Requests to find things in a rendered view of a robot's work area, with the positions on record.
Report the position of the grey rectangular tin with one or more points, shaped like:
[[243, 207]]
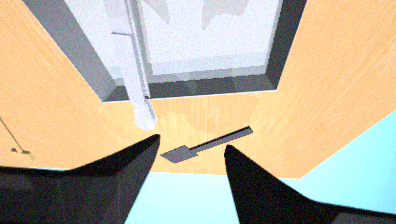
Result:
[[190, 48]]

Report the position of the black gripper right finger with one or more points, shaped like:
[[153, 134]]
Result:
[[259, 197]]

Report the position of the grey spatula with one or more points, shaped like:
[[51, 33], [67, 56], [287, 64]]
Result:
[[183, 153]]

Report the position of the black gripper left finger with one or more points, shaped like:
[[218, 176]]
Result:
[[101, 192]]

